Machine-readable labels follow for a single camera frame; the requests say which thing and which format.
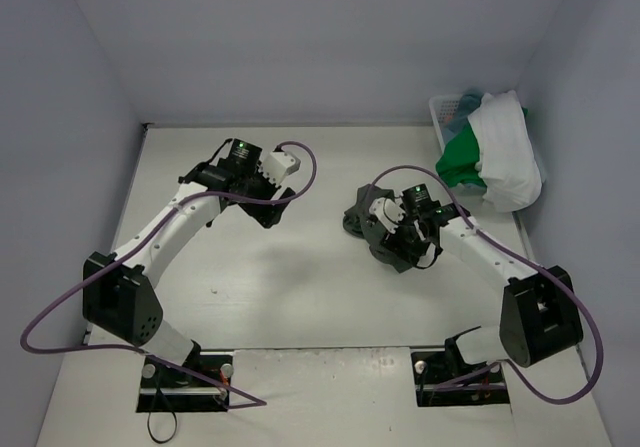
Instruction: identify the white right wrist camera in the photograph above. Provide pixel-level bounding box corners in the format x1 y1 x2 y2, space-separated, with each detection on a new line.
369 197 406 234

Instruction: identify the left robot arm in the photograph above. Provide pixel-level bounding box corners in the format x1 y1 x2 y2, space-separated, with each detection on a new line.
82 139 300 387

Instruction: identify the light blue garment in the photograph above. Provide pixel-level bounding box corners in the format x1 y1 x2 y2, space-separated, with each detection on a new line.
446 88 485 134

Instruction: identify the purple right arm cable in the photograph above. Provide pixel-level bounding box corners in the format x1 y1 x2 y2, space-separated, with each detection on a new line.
368 165 605 402

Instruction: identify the green t shirt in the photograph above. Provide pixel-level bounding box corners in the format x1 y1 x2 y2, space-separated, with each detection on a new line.
435 108 530 190

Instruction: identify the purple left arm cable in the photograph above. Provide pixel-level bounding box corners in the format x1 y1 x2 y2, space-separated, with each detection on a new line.
19 140 318 411

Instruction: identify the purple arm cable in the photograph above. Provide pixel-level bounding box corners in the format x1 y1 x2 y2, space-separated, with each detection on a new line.
19 140 318 411
368 165 605 402

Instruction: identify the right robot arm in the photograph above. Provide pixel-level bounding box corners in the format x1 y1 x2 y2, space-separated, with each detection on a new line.
358 184 584 379

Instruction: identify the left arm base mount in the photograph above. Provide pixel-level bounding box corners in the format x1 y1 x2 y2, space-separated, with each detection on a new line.
136 352 234 413

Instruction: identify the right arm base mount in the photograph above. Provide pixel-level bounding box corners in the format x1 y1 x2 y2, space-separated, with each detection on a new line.
411 349 510 408

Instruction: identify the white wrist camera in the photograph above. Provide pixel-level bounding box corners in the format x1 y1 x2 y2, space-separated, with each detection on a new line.
259 151 301 186
369 197 406 234

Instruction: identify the grey t shirt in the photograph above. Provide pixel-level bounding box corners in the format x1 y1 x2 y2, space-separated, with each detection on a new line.
342 184 443 273

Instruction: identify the white t shirt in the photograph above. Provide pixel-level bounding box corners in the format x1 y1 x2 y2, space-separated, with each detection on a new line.
468 90 543 212

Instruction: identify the black loop cable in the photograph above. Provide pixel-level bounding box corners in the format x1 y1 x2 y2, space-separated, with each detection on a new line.
146 366 178 443

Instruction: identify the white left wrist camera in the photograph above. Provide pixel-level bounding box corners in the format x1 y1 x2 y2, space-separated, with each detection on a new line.
259 151 301 186

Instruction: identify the white laundry basket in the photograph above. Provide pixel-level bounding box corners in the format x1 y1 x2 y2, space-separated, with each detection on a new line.
429 94 544 197

